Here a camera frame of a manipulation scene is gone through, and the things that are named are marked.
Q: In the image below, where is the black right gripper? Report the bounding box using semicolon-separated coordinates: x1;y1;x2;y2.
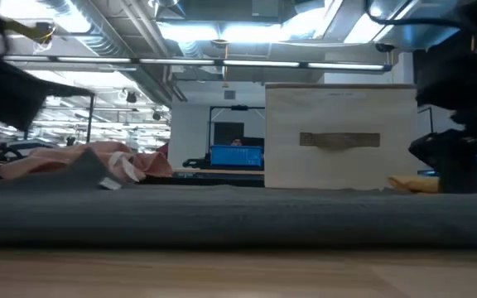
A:
407;35;477;195

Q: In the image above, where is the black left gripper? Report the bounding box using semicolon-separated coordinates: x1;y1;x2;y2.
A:
0;55;50;133

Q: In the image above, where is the yellow towel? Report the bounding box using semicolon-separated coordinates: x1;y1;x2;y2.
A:
387;174;442;195

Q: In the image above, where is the beige fabric storage box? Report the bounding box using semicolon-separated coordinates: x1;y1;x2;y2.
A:
263;82;419;191

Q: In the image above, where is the pink towel with white label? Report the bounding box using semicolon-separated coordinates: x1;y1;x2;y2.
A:
0;140;174;184

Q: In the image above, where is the dark grey towel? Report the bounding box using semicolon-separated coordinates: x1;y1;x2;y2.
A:
0;147;477;250

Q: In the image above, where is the ceiling light strip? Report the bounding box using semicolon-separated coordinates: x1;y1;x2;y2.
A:
0;55;393;72

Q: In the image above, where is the wooden background table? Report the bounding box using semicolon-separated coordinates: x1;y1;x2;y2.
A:
171;166;267;177

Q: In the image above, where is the black monitor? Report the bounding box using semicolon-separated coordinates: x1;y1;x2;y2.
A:
213;121;246;147

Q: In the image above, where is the blue plastic crate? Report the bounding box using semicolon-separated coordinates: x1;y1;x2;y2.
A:
210;144;264;169

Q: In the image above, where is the black ceiling cable reel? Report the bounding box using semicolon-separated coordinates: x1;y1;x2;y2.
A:
27;21;57;55

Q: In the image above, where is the black background rig frame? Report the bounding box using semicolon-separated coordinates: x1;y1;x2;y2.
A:
41;82;97;144
206;104;267;167

